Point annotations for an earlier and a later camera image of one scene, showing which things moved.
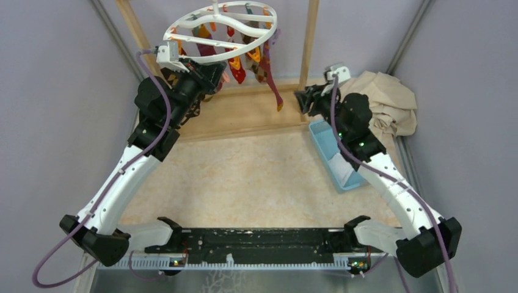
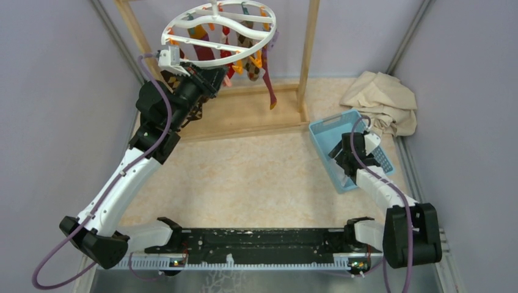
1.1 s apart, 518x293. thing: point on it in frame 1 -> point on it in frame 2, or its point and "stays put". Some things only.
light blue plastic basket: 327,142 stays put
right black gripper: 312,94 -> 338,150
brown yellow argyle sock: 170,75 stays put
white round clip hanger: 221,31 stays put
